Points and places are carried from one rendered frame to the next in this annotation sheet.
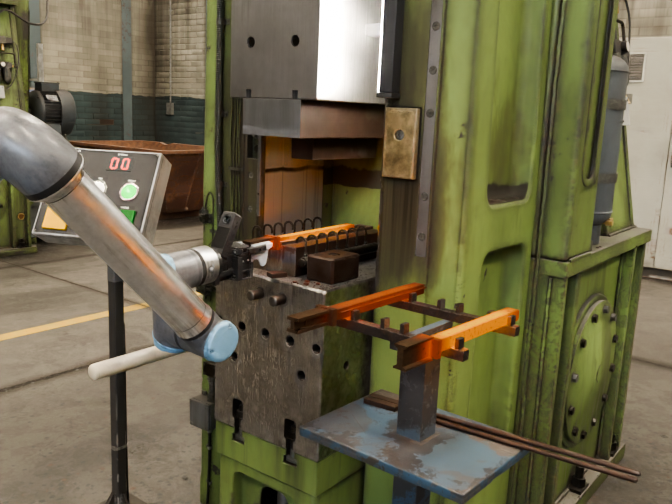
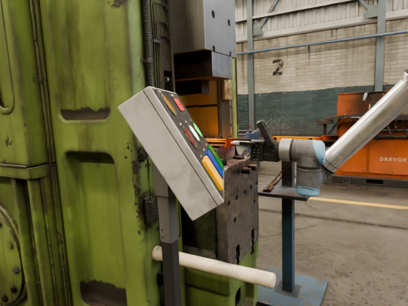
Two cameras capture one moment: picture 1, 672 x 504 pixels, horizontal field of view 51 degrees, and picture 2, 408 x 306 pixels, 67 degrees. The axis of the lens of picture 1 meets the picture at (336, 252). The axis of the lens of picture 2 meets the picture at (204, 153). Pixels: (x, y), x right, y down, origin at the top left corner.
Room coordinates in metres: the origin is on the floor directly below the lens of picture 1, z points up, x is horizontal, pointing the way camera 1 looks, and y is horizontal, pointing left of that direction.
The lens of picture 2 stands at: (2.11, 1.47, 1.16)
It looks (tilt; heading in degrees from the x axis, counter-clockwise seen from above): 9 degrees down; 262
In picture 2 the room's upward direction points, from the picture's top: 3 degrees counter-clockwise
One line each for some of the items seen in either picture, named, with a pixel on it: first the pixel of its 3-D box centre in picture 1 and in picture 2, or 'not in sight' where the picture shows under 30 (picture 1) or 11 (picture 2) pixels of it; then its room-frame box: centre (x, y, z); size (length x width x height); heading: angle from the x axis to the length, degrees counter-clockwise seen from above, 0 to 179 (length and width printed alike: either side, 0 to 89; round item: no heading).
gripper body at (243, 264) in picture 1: (227, 262); (265, 150); (1.69, 0.27, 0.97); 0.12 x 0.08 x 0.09; 143
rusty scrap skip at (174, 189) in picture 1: (151, 179); not in sight; (8.76, 2.33, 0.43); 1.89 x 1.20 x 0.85; 53
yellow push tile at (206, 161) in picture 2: (58, 217); (211, 173); (2.00, 0.80, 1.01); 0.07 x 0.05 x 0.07; 78
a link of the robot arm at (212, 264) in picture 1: (202, 265); (285, 149); (1.62, 0.31, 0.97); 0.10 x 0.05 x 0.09; 53
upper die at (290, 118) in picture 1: (321, 119); (180, 70); (2.00, 0.06, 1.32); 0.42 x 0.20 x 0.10; 143
